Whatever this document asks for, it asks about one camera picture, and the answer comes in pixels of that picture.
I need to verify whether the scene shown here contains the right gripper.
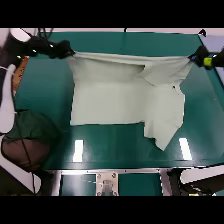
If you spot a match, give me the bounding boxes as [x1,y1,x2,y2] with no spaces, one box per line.
[189,45,209,68]

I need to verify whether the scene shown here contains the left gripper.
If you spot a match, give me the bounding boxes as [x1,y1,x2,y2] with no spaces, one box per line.
[49,39,76,61]

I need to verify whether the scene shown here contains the white T-shirt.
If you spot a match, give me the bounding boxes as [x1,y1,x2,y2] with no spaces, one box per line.
[66,50,195,152]

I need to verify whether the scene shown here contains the dark green garment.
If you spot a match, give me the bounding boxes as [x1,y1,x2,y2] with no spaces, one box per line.
[2,109,63,148]

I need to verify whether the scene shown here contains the dark brown garment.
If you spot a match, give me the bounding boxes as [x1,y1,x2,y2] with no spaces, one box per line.
[0,137,52,174]

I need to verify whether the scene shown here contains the black cable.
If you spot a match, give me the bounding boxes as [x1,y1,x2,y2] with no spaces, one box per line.
[35,28,55,40]

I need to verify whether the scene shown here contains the silver frame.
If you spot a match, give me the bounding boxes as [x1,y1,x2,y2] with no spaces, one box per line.
[44,167,183,197]

